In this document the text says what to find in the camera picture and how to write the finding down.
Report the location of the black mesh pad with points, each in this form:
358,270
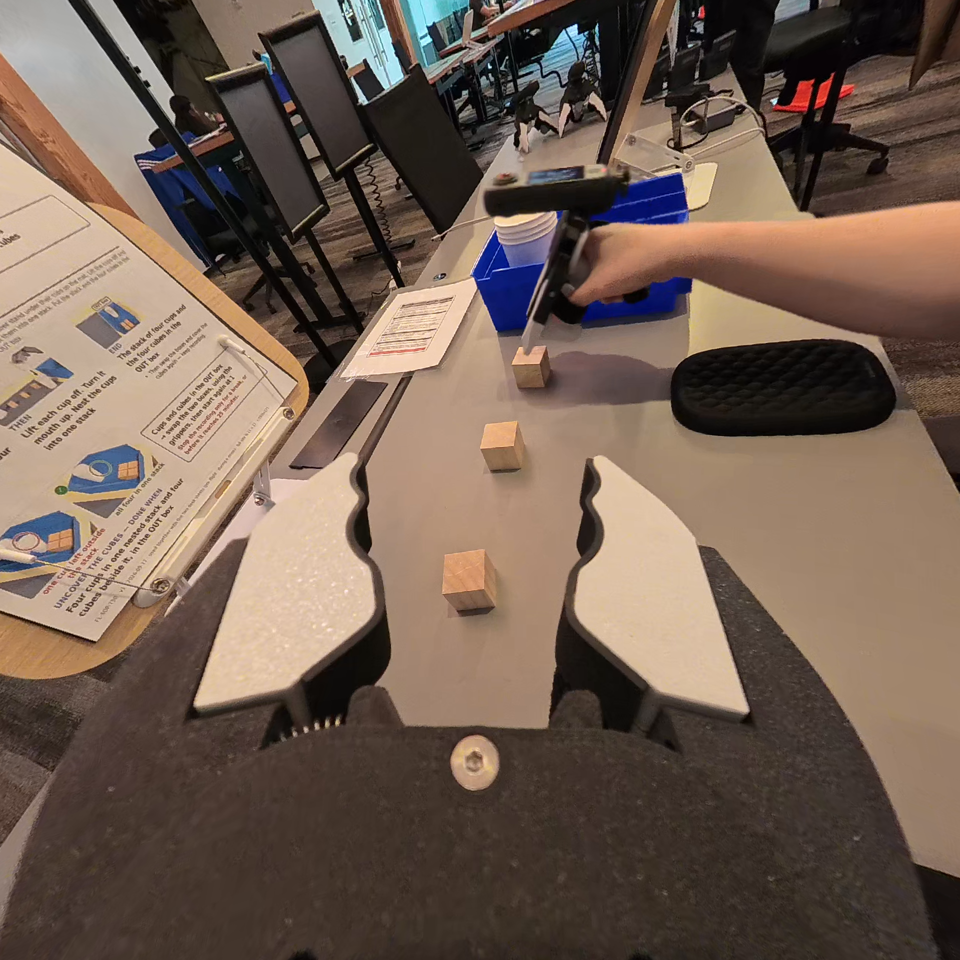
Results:
784,386

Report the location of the wooden cube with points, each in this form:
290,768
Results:
469,581
531,369
501,448

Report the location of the small orange object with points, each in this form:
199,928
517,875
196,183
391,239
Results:
814,96

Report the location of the printed instruction sheet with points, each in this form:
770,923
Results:
112,375

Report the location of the white stand base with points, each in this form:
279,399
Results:
701,186

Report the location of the wooden clipboard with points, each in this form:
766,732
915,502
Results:
45,660

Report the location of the person's right hand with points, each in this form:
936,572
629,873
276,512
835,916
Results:
630,259

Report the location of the acrylic sheet with printed paper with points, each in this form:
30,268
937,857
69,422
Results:
412,330

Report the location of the black light stand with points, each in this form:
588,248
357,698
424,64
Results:
330,366

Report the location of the black office chair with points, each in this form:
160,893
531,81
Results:
810,37

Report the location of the black framed floor sign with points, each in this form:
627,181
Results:
266,150
322,97

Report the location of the wooden top table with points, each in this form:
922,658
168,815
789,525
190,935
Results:
525,10

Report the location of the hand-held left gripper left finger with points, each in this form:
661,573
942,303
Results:
300,592

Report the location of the black chair back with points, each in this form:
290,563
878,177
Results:
424,150

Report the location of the tilted wooden board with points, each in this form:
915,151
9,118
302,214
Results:
637,75

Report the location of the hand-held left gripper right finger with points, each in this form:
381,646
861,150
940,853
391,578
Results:
652,600

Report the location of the person's right forearm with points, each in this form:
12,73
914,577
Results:
825,270

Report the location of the wooden support post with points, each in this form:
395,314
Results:
45,135

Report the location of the blue plastic bin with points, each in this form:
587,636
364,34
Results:
510,296

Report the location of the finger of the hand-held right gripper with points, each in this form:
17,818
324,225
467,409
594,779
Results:
541,307

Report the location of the grey power adapter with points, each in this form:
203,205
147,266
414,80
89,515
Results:
712,116

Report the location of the tan draped cloth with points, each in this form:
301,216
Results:
937,30

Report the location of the idle gripper tool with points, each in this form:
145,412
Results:
581,94
529,112

